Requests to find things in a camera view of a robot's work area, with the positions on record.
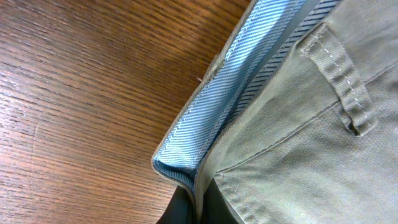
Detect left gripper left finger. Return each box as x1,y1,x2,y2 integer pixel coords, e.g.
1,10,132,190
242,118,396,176
157,186,197,224

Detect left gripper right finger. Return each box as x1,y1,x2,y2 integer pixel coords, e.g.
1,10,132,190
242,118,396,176
201,179,238,224

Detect khaki shorts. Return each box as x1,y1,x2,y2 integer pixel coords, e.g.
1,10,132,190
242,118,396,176
152,0,397,223

